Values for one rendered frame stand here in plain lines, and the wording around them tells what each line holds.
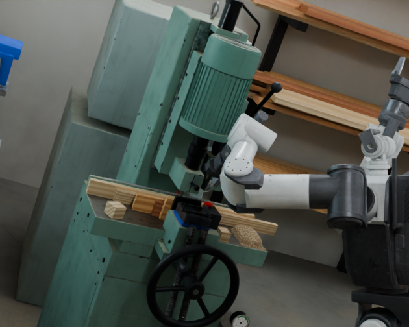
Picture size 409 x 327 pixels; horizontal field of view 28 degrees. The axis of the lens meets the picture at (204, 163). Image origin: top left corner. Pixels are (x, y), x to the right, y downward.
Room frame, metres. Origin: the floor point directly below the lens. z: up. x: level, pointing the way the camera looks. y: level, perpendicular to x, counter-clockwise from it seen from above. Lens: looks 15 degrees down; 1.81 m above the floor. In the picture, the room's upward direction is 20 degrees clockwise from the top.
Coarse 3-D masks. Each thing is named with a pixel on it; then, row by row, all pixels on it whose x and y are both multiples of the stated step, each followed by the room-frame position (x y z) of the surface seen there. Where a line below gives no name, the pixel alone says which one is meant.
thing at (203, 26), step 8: (200, 24) 2.70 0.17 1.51; (208, 24) 2.70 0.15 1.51; (200, 32) 2.70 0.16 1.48; (208, 32) 2.71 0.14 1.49; (240, 32) 2.75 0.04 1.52; (200, 40) 2.70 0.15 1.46; (192, 48) 2.69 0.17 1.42; (200, 48) 2.70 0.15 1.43; (184, 72) 2.69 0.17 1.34; (176, 96) 2.69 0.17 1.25; (168, 120) 2.69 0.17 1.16; (160, 136) 2.70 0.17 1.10; (160, 144) 2.69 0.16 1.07; (152, 160) 2.70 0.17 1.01; (152, 168) 2.69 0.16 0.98
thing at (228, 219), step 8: (120, 192) 2.48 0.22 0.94; (128, 192) 2.50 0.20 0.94; (120, 200) 2.48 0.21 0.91; (128, 200) 2.49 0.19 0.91; (224, 216) 2.63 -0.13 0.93; (232, 216) 2.64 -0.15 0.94; (240, 216) 2.66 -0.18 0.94; (224, 224) 2.63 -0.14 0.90; (232, 224) 2.64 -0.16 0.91; (240, 224) 2.65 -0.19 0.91; (248, 224) 2.67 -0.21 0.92; (256, 224) 2.68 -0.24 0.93; (264, 224) 2.69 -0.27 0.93; (272, 224) 2.70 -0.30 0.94; (264, 232) 2.69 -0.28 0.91; (272, 232) 2.70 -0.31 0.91
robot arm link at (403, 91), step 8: (392, 80) 2.58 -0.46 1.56; (400, 80) 2.57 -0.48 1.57; (408, 80) 2.58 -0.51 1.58; (392, 88) 2.59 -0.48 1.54; (400, 88) 2.57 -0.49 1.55; (408, 88) 2.58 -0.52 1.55; (392, 96) 2.59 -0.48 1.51; (400, 96) 2.57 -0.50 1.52; (408, 96) 2.58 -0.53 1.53; (384, 104) 2.58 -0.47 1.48; (392, 104) 2.55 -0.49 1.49; (400, 104) 2.55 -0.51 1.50; (408, 104) 2.58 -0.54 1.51; (392, 112) 2.54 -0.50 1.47; (400, 112) 2.54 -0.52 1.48; (408, 112) 2.56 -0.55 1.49
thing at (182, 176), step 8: (176, 160) 2.61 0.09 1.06; (184, 160) 2.62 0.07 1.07; (176, 168) 2.59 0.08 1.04; (184, 168) 2.54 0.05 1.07; (176, 176) 2.57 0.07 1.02; (184, 176) 2.51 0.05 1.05; (192, 176) 2.52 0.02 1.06; (200, 176) 2.53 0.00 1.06; (176, 184) 2.54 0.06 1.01; (184, 184) 2.51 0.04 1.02; (200, 184) 2.54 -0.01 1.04; (192, 192) 2.53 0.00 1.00
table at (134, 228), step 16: (96, 208) 2.36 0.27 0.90; (128, 208) 2.46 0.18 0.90; (96, 224) 2.30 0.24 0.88; (112, 224) 2.32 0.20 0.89; (128, 224) 2.34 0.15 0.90; (144, 224) 2.38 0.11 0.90; (160, 224) 2.42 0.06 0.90; (128, 240) 2.35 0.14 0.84; (144, 240) 2.37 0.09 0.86; (160, 240) 2.38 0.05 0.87; (160, 256) 2.30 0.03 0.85; (240, 256) 2.50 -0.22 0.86; (256, 256) 2.52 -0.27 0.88
